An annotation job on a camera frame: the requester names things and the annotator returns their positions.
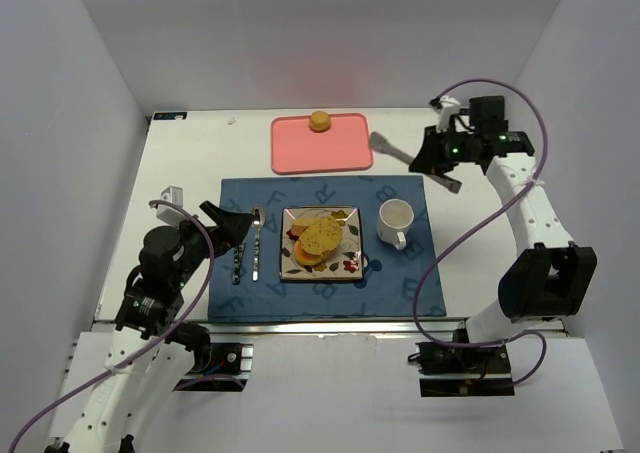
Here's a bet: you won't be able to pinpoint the metal kitchen tongs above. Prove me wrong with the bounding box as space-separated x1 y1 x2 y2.
369 131 462 194

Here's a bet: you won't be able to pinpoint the orange glazed bagel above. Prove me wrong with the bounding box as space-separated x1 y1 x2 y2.
293 240 332 267

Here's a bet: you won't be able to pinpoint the seeded bread slice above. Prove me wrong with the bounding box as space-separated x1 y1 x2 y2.
289 218 319 238

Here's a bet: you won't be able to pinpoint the seeded bread sandwich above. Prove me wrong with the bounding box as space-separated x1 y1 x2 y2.
299 217 343 255

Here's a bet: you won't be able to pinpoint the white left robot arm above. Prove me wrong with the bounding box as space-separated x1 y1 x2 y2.
47 200 254 452

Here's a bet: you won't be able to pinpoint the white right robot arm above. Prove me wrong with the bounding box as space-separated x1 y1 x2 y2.
410 95 597 347

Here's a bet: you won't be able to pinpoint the silver fork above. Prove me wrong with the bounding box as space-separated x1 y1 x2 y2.
230 245 245 285

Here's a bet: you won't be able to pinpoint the silver table knife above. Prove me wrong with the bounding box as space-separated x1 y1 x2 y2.
233 240 249 283

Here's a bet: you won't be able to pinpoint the silver spoon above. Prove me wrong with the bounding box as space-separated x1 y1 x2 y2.
252 205 266 282

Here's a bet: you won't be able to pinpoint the blue letter-print placemat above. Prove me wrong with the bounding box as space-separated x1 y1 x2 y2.
208 175 435 324

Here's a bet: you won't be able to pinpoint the white ceramic mug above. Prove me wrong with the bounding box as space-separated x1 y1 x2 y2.
377 199 414 250

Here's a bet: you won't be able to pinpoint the pink plastic tray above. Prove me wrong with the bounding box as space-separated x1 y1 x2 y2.
270 113 373 175

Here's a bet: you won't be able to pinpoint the square floral ceramic plate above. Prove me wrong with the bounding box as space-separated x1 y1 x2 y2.
279 206 363 282

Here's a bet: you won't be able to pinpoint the small round bun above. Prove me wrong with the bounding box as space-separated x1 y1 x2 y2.
309 111 331 132

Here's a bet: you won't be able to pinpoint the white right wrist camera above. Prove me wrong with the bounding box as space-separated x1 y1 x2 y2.
429 95 461 133

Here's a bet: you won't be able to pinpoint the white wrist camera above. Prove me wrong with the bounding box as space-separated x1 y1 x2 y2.
149 186 184 228
429 95 461 133

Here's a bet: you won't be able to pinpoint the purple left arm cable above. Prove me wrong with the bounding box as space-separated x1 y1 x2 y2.
10 198 246 453

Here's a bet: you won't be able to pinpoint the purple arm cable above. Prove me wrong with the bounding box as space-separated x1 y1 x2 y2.
412 77 551 386
10 198 246 453

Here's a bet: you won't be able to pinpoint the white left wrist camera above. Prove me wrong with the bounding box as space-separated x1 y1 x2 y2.
149 186 184 228

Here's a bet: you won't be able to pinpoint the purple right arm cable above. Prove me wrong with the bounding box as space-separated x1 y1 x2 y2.
412 77 551 386

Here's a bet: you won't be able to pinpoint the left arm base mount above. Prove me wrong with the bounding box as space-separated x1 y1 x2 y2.
176 341 253 392

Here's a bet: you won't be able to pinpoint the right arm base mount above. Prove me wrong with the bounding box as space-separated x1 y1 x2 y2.
407 342 515 398

